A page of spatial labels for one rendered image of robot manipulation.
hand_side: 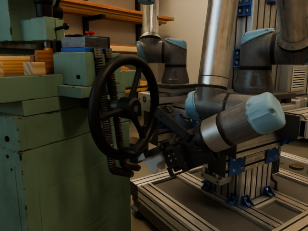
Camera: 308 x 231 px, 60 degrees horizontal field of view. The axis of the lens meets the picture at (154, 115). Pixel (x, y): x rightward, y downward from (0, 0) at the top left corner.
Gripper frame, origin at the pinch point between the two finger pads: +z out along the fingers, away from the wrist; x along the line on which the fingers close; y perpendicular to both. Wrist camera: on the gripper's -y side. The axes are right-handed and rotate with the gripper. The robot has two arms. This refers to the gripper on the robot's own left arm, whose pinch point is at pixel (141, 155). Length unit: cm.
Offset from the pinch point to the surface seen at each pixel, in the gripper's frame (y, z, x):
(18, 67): -38.7, 22.8, -9.4
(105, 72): -21.2, -6.4, -7.3
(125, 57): -24.4, -8.2, -0.2
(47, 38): -44.6, 15.0, -1.5
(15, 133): -17.5, 17.9, -19.6
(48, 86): -26.8, 11.8, -10.0
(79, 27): -188, 183, 196
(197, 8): -172, 75, 345
